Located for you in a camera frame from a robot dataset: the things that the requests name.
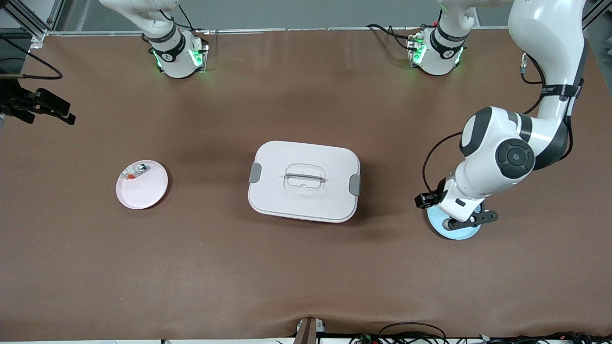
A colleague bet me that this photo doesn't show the light blue round plate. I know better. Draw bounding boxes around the light blue round plate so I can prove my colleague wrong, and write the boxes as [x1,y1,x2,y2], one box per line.
[426,204,482,240]

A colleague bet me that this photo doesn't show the pale pink round plate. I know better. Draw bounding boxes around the pale pink round plate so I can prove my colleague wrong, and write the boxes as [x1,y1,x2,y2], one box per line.
[116,160,169,210]

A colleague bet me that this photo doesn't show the white lidded storage box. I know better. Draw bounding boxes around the white lidded storage box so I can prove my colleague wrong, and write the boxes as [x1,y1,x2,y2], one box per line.
[248,140,361,224]

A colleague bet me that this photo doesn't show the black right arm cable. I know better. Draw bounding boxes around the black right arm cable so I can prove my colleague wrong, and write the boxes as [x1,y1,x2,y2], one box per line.
[0,36,64,80]

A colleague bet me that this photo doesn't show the aluminium frame strut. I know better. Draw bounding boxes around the aluminium frame strut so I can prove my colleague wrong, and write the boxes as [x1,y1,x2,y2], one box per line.
[581,0,612,30]
[0,0,66,48]

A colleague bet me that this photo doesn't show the looped black cable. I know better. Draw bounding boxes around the looped black cable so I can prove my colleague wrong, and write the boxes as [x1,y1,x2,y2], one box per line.
[377,322,448,344]

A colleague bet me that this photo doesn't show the black cable bundle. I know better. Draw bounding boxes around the black cable bundle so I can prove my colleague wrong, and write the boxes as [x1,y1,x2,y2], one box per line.
[448,331,612,344]

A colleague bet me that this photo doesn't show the grey metal table bracket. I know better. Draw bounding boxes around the grey metal table bracket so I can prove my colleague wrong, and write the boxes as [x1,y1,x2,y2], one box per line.
[294,317,327,344]

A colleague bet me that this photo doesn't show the black base cable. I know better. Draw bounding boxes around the black base cable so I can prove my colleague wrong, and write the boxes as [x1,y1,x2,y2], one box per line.
[367,23,424,51]

